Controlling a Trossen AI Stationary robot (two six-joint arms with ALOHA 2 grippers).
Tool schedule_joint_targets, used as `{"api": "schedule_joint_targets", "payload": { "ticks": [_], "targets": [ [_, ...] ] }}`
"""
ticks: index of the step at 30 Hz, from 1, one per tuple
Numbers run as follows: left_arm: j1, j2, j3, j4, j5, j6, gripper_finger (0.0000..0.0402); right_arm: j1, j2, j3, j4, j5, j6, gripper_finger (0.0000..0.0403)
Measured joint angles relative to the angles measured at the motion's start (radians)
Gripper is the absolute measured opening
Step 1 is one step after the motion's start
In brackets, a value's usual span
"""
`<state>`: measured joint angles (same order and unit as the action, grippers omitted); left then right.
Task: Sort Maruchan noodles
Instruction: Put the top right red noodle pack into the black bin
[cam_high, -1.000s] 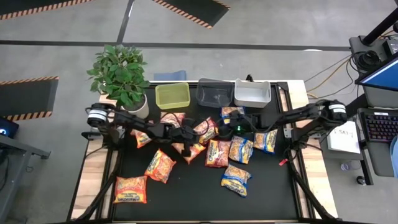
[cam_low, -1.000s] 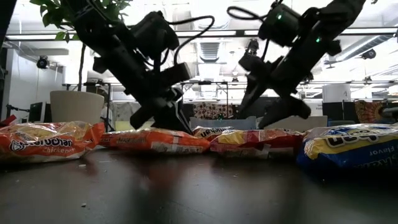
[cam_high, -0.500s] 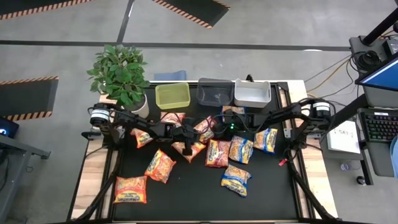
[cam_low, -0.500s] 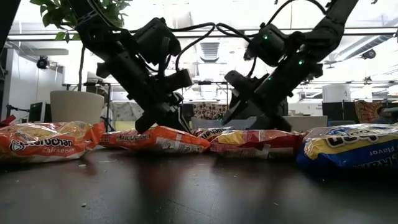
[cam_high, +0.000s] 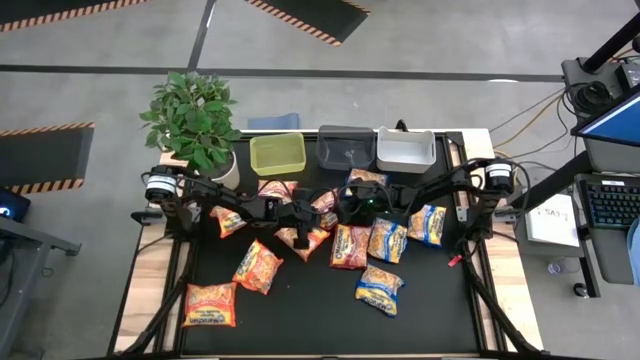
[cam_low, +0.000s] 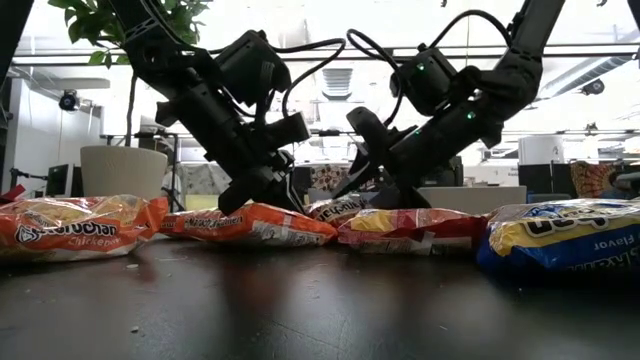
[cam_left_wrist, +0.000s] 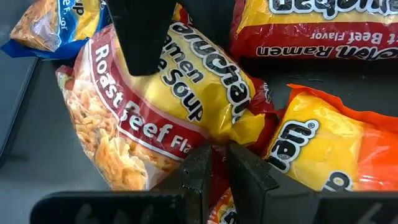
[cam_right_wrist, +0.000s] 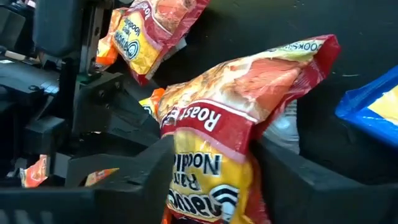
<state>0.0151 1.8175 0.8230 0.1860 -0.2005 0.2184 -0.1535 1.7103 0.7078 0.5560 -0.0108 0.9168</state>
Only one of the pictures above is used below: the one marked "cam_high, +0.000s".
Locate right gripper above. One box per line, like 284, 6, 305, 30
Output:
335, 179, 401, 225

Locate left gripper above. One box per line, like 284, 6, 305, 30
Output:
259, 186, 335, 250

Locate red Maruchan noodle pack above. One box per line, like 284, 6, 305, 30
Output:
329, 223, 372, 271
257, 179, 300, 205
309, 188, 341, 232

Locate orange Maruchan noodle pack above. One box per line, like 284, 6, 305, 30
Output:
209, 205, 248, 239
273, 225, 332, 263
182, 282, 238, 329
232, 238, 285, 296

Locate grey translucent plastic bin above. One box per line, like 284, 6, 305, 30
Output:
315, 124, 377, 172

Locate yellow-green plastic bin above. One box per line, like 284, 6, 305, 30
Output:
248, 132, 307, 177

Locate white plastic bin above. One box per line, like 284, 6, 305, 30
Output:
375, 126, 437, 175

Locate black table mat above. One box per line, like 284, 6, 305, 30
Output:
180, 133, 480, 357

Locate white plant pot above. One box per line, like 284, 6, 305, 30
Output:
197, 149, 241, 191

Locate green leafy plant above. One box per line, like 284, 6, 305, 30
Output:
138, 70, 244, 174

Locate black mat with striped edge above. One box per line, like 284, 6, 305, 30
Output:
0, 0, 151, 34
243, 0, 372, 48
0, 121, 96, 196

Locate black diagonal desk bar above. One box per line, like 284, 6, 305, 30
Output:
509, 149, 594, 211

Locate white printed sheet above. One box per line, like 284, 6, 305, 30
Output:
524, 192, 582, 249

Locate grey box device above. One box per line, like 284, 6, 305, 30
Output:
560, 55, 640, 101

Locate black backlit keyboard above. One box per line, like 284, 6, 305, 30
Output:
578, 174, 640, 230

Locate grey desk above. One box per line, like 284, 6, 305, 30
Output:
582, 137, 640, 286

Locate computer monitor with blue screen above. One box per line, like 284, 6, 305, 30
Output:
570, 82, 640, 149

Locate light blue object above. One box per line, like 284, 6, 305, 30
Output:
625, 217, 640, 287

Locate grey metal cart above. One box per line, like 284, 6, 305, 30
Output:
0, 214, 82, 360

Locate dark device with blue light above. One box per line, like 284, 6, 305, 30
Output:
0, 187, 32, 224

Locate black pole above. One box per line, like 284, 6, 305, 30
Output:
581, 10, 640, 75

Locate yellow cable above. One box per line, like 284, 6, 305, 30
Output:
492, 92, 566, 151

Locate coiled black cable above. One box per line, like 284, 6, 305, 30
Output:
569, 79, 614, 116

